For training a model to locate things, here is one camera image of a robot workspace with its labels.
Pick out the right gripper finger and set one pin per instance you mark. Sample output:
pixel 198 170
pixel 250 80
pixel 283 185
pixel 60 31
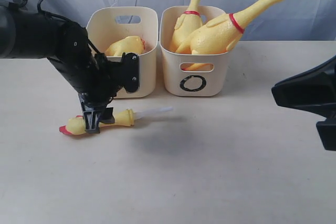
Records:
pixel 312 91
pixel 327 133

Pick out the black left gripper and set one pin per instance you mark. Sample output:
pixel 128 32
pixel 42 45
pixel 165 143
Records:
pixel 96 79

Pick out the chicken head with white tube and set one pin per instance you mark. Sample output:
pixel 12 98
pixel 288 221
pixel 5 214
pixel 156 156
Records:
pixel 76 126

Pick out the headless yellow chicken body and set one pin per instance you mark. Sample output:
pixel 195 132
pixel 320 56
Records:
pixel 129 44

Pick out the whole yellow rubber chicken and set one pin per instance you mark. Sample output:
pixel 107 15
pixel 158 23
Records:
pixel 187 22
pixel 221 34

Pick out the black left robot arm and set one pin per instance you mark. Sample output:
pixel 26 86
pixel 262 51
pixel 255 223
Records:
pixel 26 35

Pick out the cream bin marked X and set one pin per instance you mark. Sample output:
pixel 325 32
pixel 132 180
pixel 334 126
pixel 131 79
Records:
pixel 112 24

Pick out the cream bin marked O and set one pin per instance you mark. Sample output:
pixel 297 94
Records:
pixel 189 75

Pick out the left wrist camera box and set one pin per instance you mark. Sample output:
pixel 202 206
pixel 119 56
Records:
pixel 128 72

